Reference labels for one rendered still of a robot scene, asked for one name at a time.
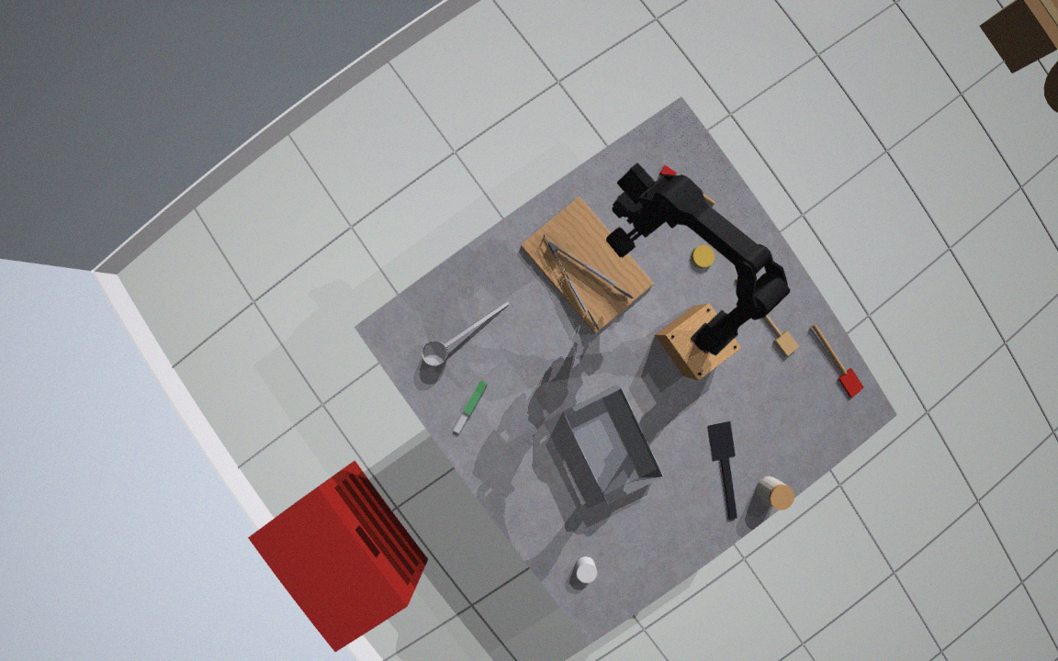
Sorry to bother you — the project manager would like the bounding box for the red spatula with wooden handle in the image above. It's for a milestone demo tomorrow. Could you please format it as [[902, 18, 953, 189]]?
[[811, 324, 864, 398]]

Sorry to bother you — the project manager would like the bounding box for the grey saucepan with long handle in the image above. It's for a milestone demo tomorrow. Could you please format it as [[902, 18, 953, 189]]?
[[422, 301, 509, 365]]

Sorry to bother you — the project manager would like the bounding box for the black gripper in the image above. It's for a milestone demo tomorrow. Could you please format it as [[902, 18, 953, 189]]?
[[606, 208, 659, 258]]

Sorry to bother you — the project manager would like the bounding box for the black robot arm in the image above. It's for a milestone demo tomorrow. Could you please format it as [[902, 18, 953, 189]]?
[[613, 163, 791, 355]]

